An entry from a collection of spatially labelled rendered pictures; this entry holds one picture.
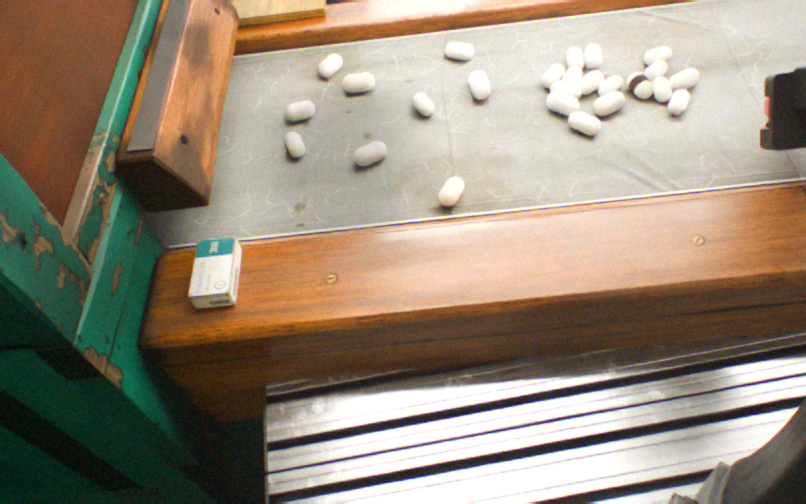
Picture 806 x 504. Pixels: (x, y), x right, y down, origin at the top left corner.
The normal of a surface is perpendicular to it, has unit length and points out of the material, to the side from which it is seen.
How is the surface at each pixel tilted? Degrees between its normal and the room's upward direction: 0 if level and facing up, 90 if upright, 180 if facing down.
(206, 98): 67
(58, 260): 90
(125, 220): 90
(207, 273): 0
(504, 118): 0
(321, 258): 0
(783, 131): 50
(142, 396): 90
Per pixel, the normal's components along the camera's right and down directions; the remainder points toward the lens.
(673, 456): -0.09, -0.60
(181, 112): 0.88, -0.33
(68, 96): 0.99, -0.11
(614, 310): 0.06, 0.79
